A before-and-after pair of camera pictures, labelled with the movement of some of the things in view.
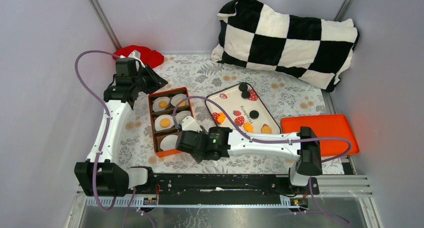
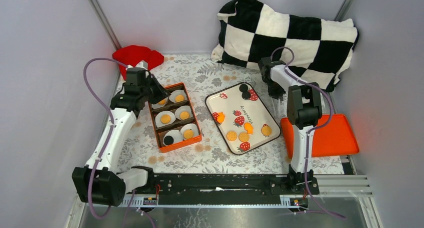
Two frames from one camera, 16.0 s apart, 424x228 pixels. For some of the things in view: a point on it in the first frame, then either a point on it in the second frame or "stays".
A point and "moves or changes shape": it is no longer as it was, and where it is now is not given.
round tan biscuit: (165, 122) moves or changes shape
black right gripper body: (199, 157) → (274, 90)
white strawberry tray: (242, 104) stays
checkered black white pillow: (253, 35) stays
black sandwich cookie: (245, 95) stays
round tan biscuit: (266, 129) moves or changes shape
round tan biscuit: (184, 104) moves or changes shape
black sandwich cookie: (243, 87) stays
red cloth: (151, 58) stays
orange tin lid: (325, 125) stays
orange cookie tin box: (161, 106) stays
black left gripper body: (146, 81) → (152, 92)
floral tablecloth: (201, 74) stays
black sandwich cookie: (254, 114) → (168, 140)
